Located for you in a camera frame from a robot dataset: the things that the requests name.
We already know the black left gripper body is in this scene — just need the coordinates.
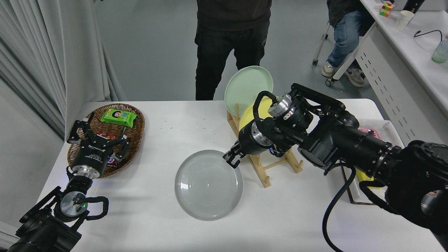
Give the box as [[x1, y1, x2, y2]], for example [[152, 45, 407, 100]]
[[70, 138, 115, 174]]

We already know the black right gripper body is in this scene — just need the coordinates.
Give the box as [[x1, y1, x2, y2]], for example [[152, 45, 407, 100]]
[[239, 123, 270, 156]]

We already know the grey plate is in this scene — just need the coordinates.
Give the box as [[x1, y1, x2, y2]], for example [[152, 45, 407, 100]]
[[174, 149, 244, 221]]

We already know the yellow plate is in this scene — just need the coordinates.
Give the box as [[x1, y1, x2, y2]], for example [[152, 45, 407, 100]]
[[239, 97, 280, 140]]

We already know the wooden plate rack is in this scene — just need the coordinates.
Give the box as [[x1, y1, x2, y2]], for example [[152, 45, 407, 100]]
[[227, 102, 304, 188]]

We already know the pale green plate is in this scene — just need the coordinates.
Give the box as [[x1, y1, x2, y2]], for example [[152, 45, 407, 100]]
[[224, 65, 274, 118]]

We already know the brown wicker basket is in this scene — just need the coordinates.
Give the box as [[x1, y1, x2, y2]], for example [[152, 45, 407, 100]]
[[67, 103, 146, 179]]

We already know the red snack bar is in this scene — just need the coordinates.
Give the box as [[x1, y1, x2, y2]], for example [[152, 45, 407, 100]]
[[96, 132, 126, 140]]

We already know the green snack pack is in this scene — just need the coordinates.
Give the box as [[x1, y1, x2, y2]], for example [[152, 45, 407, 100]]
[[101, 108, 138, 128]]

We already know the grey curtain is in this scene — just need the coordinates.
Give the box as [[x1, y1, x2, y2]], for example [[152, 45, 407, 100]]
[[0, 0, 127, 140]]

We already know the standing person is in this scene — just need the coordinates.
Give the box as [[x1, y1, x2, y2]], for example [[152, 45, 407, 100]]
[[195, 0, 272, 101]]

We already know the white chair leg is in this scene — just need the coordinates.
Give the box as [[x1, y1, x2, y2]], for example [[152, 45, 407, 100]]
[[313, 21, 332, 66]]

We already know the yellow snack pack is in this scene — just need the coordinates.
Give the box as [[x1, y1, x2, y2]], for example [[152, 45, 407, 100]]
[[356, 170, 384, 190]]

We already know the pink snack pack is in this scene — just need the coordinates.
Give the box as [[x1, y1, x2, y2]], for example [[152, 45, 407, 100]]
[[360, 128, 381, 140]]

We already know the white tray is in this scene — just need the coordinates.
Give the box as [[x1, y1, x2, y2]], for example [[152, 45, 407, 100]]
[[341, 118, 403, 205]]

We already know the seated person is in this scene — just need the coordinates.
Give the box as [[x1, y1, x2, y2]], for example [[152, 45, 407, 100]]
[[321, 0, 377, 87]]

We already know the white desk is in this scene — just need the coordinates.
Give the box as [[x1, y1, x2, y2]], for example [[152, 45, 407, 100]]
[[325, 0, 448, 147]]

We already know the colourful puzzle cube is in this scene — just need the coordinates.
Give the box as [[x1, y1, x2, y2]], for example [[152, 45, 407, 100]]
[[379, 2, 396, 17]]

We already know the white paper cup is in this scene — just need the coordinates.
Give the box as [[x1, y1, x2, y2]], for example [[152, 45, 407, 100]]
[[395, 10, 415, 29]]

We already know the translucent green bottle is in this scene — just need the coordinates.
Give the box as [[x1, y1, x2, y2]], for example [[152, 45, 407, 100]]
[[432, 39, 448, 64]]

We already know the black object on desk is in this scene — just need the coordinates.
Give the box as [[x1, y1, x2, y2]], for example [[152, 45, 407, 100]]
[[402, 0, 426, 14]]

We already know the black cable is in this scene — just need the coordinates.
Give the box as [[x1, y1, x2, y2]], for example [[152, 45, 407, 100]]
[[414, 29, 443, 42]]

